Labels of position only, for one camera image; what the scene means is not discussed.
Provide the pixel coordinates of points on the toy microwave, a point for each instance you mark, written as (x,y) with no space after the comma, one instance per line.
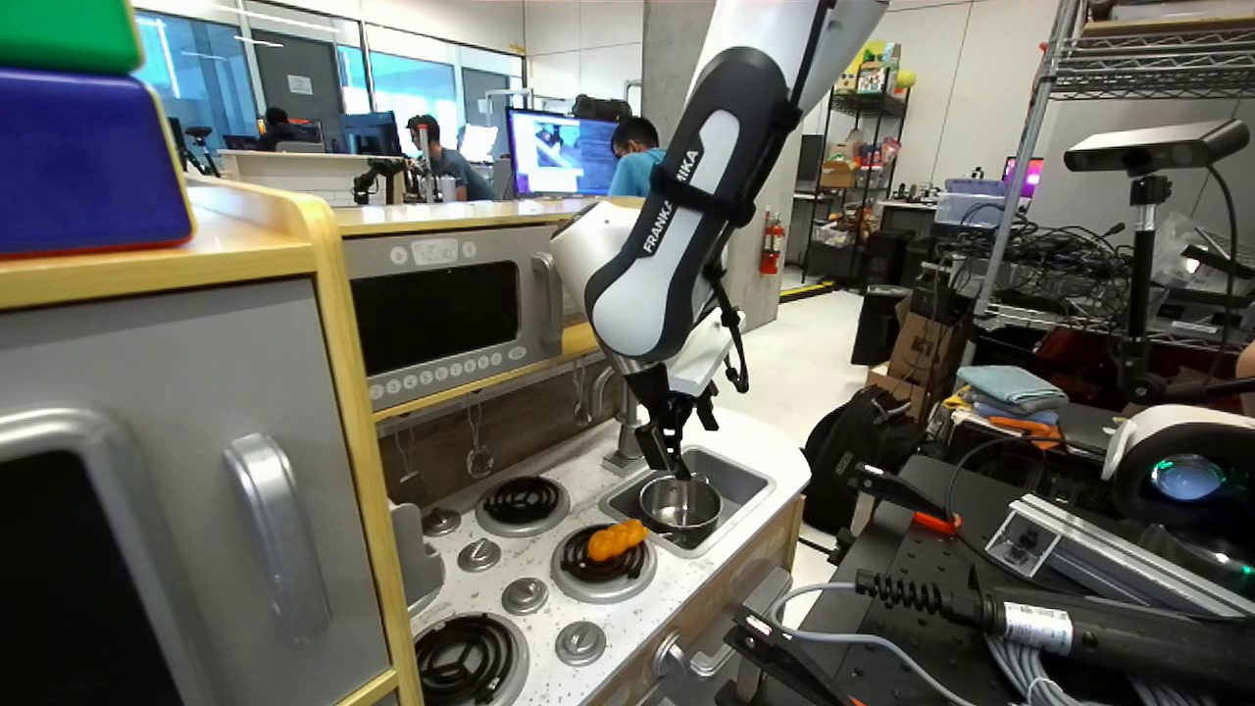
(454,306)

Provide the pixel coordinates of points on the toy oven door grey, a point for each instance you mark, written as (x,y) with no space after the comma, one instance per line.
(177,514)

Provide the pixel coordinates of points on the person in blue hoodie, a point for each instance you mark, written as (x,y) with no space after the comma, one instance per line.
(636,153)

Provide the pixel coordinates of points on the silver toy faucet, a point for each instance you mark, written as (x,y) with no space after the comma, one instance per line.
(611,389)

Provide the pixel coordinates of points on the black camera on stand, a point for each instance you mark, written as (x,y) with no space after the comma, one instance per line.
(1145,153)

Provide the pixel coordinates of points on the blue block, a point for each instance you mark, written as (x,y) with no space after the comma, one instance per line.
(84,168)

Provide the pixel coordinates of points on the orange toy object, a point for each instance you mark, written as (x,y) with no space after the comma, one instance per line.
(616,538)

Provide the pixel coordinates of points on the silver pot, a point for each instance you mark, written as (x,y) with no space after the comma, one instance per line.
(681,502)

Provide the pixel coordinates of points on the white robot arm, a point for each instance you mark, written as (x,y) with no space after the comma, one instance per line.
(647,275)

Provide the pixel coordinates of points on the green block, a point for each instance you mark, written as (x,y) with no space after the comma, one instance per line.
(96,37)

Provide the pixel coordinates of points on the front stove burner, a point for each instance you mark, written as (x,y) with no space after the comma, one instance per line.
(472,659)

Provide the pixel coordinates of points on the cardboard box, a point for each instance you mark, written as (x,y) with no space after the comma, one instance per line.
(922,366)

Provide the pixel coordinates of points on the computer monitor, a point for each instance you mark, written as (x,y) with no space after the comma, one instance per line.
(554,153)

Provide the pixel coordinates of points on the middle stove burner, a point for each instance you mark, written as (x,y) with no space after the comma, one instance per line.
(596,582)

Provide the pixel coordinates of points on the toy kitchen sink basin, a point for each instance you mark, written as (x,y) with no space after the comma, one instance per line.
(735,483)

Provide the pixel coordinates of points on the person in dark shirt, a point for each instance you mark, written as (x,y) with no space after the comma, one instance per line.
(445,162)

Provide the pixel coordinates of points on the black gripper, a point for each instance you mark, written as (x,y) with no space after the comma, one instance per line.
(659,434)

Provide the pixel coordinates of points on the red fire extinguisher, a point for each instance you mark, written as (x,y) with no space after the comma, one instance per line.
(770,246)

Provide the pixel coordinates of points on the stove burner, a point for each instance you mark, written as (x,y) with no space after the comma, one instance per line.
(472,659)
(596,582)
(524,509)

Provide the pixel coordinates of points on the back stove burner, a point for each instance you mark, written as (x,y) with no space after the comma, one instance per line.
(524,509)

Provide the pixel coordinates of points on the black power tool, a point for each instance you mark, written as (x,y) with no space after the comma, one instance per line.
(1109,633)

